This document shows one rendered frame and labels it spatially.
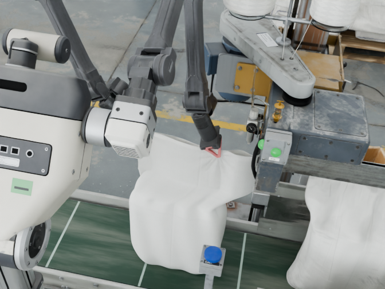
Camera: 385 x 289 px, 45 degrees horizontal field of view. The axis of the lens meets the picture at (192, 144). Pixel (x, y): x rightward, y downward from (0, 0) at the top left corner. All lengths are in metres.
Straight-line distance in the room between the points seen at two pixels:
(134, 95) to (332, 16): 0.66
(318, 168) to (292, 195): 0.44
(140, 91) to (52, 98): 0.20
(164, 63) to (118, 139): 0.23
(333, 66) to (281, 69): 0.29
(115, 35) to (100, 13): 0.47
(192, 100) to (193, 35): 0.20
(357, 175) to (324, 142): 0.34
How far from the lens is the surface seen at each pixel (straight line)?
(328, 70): 1.65
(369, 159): 3.24
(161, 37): 1.21
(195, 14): 1.44
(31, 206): 1.14
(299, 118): 1.39
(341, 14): 1.47
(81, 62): 1.59
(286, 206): 2.13
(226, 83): 1.74
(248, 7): 1.45
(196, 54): 1.45
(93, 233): 2.26
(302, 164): 1.65
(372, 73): 4.43
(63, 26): 1.59
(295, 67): 1.47
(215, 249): 1.62
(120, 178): 3.02
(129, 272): 2.12
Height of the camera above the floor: 2.17
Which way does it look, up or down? 42 degrees down
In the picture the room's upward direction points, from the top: 4 degrees clockwise
